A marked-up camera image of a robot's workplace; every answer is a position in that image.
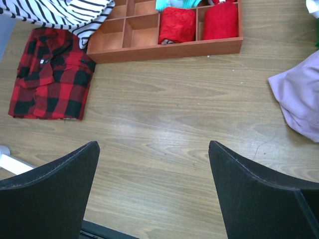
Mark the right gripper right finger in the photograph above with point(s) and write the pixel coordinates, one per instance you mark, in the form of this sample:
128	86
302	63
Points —
258	202

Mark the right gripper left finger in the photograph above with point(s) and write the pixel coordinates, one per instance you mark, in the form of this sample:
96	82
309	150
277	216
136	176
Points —
49	201

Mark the thin striped tank top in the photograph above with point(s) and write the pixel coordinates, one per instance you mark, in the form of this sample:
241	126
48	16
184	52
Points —
80	17

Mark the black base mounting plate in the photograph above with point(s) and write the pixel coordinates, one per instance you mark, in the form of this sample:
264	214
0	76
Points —
90	230

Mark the white metal clothes rack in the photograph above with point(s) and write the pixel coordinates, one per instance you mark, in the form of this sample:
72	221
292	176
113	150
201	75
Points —
12	164

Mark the red black plaid shirt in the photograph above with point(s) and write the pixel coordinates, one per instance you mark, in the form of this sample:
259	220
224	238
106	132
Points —
53	77

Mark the mauve garment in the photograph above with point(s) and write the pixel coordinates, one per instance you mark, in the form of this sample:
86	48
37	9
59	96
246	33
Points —
297	92

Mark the brown compartment tray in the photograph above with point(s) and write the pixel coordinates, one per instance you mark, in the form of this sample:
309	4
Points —
131	33

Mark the red cloth right compartment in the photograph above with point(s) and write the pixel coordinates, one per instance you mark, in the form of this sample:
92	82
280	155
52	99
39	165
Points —
221	21

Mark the red cloth compartment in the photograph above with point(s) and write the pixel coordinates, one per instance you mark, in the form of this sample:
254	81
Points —
221	21
177	25

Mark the red cloth left compartment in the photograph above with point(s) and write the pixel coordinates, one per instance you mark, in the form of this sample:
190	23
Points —
177	25

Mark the red white striped sock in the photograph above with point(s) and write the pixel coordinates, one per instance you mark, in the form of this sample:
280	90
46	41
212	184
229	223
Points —
216	2

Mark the bold striped garment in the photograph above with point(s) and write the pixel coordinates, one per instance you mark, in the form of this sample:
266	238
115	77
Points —
313	7

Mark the mint white sock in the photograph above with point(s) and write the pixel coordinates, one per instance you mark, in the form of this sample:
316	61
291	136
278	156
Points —
185	4

